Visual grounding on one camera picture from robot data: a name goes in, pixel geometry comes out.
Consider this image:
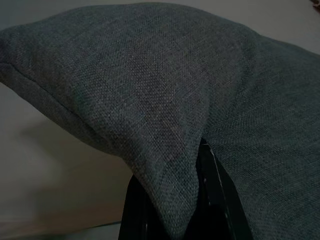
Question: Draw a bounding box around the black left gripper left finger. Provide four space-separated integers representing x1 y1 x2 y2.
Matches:
121 175 174 240

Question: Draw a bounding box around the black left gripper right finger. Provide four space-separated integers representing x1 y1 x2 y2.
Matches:
184 138 255 240

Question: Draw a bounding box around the grey-green woven fabric pillow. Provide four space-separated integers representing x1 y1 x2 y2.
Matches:
0 2 320 240

